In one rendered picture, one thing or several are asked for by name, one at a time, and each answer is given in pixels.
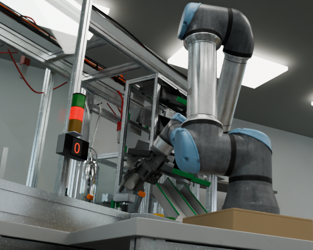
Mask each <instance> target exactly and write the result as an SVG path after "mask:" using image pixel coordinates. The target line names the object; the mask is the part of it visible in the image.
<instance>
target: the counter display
mask: <svg viewBox="0 0 313 250"><path fill-rule="evenodd" d="M73 138H76V139H79V138H77V137H75V136H72V135H70V134H67V133H66V135H65V142H64V148H63V152H64V153H67V154H70V155H72V156H75V157H78V158H80V159H83V160H86V161H87V156H88V149H89V142H87V141H84V140H82V139H79V140H81V141H82V149H81V156H80V157H79V156H77V155H74V154H72V153H71V152H72V145H73Z"/></svg>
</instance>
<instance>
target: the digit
mask: <svg viewBox="0 0 313 250"><path fill-rule="evenodd" d="M81 149H82V141H81V140H79V139H76V138H73V145H72V152H71V153H72V154H74V155H77V156H79V157H80V156H81Z"/></svg>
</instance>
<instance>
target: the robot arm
mask: <svg viewBox="0 0 313 250"><path fill-rule="evenodd" d="M178 39H180V40H183V46H184V48H185V49H186V50H187V51H188V76H187V118H186V117H184V116H183V115H182V114H180V113H176V114H175V115H174V116H173V117H172V118H171V119H170V121H169V122H168V124H167V125H166V126H165V128H164V129H163V130H162V132H161V133H160V134H159V136H158V137H157V138H156V139H155V141H154V142H153V144H152V146H151V147H150V149H151V150H145V149H137V148H128V152H127V154H129V155H131V156H132V157H141V159H139V160H137V162H136V163H134V164H133V165H132V166H131V167H130V168H129V169H128V170H127V172H126V173H125V175H124V177H123V179H122V182H121V184H120V188H119V192H121V191H122V190H123V189H124V187H126V188H128V189H129V190H132V189H134V190H133V192H134V191H137V192H139V191H143V192H145V189H144V183H145V182H147V183H149V184H152V185H155V184H156V183H157V181H158V180H159V179H160V178H161V176H162V175H163V174H162V173H161V172H160V170H161V167H162V166H163V165H164V163H165V162H166V163H169V161H170V160H169V159H168V158H167V156H169V155H170V153H171V152H172V151H173V150H174V156H175V161H176V164H177V166H178V168H179V169H180V170H182V171H184V172H190V173H193V174H207V175H217V176H227V177H229V188H228V191H227V195H226V198H225V202H224V205H223V206H222V210H224V209H229V208H240V209H246V210H253V211H260V212H266V213H273V214H280V208H279V206H278V203H277V200H276V197H275V194H274V191H273V187H272V149H271V141H270V138H269V137H268V136H267V135H266V134H264V133H262V132H260V131H258V130H254V129H249V128H243V129H241V128H237V129H233V130H231V131H230V128H231V124H232V120H233V116H234V112H235V108H236V104H237V100H238V96H239V92H240V88H241V84H242V80H243V76H244V72H245V69H246V65H247V61H248V60H249V59H250V58H252V54H253V50H254V34H253V29H252V26H251V24H250V22H249V20H248V19H247V17H246V16H245V15H244V14H243V13H242V12H240V11H239V10H236V9H234V8H226V7H220V6H214V5H208V4H202V3H193V2H190V3H188V4H187V5H186V7H185V9H184V11H183V14H182V18H181V21H180V25H179V29H178ZM221 46H223V53H224V55H225V56H224V60H223V65H222V69H221V73H220V78H219V82H218V85H217V50H218V49H219V48H220V47H221ZM136 173H137V174H138V175H137V174H136Z"/></svg>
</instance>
